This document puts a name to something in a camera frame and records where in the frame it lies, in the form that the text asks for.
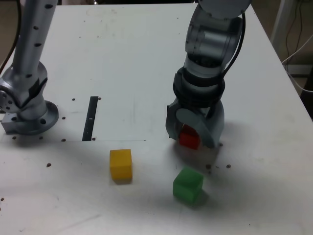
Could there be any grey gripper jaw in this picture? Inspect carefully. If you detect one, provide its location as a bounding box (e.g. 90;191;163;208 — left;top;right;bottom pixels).
165;101;184;141
176;100;225;149

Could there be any red cube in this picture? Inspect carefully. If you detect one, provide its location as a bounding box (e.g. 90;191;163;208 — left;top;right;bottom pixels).
179;124;200;150

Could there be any green cube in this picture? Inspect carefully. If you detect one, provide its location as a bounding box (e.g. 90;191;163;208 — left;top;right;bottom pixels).
173;166;204;204

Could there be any yellow cube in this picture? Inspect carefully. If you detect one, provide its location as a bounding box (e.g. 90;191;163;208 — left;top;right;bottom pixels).
109;148;134;181

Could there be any black tape strip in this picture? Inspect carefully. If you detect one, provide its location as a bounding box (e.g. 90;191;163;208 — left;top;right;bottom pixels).
82;96;99;142

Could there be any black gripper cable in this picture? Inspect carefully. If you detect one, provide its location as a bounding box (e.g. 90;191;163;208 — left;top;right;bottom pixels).
207;12;246;117

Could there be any white background cable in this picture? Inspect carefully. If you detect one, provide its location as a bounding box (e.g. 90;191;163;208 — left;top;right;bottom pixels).
282;34;313;93

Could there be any black hanging background cable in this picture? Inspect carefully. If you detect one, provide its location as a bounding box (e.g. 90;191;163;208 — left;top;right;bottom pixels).
285;0;304;59

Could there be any white background post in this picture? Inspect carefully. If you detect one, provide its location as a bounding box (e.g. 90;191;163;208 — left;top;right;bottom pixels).
270;0;293;49

